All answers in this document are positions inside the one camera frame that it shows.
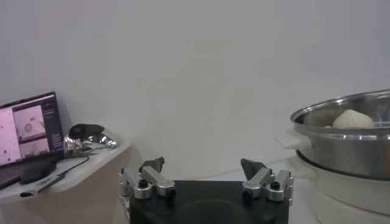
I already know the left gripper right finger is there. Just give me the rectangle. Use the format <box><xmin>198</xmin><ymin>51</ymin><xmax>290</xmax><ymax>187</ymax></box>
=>
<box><xmin>240</xmin><ymin>158</ymin><xmax>294</xmax><ymax>202</ymax></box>

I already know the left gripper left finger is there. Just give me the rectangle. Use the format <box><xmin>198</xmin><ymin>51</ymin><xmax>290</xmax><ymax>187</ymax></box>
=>
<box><xmin>118</xmin><ymin>156</ymin><xmax>177</xmax><ymax>200</ymax></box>

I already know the white steamed baozi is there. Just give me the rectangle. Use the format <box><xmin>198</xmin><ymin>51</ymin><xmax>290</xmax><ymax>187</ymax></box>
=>
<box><xmin>331</xmin><ymin>108</ymin><xmax>375</xmax><ymax>128</ymax></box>

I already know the stainless steel steamer basket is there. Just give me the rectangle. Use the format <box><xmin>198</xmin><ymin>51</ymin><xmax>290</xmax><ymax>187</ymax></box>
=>
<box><xmin>290</xmin><ymin>89</ymin><xmax>390</xmax><ymax>180</ymax></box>

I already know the white side table with device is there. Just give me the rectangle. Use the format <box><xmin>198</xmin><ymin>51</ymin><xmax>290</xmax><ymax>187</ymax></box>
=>
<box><xmin>0</xmin><ymin>133</ymin><xmax>135</xmax><ymax>224</ymax></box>

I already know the cream electric cooking pot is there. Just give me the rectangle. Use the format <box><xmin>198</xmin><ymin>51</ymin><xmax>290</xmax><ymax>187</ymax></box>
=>
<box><xmin>275</xmin><ymin>129</ymin><xmax>390</xmax><ymax>224</ymax></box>

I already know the grey usb hub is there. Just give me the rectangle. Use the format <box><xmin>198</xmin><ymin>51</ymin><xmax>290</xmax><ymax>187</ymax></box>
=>
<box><xmin>19</xmin><ymin>173</ymin><xmax>66</xmax><ymax>198</ymax></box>

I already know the laptop screen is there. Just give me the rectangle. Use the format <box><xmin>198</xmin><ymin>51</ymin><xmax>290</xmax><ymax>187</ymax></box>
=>
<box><xmin>0</xmin><ymin>91</ymin><xmax>65</xmax><ymax>189</ymax></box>

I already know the thin black hub cable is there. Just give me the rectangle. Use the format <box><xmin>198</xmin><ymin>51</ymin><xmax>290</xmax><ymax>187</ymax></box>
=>
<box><xmin>57</xmin><ymin>156</ymin><xmax>90</xmax><ymax>177</ymax></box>

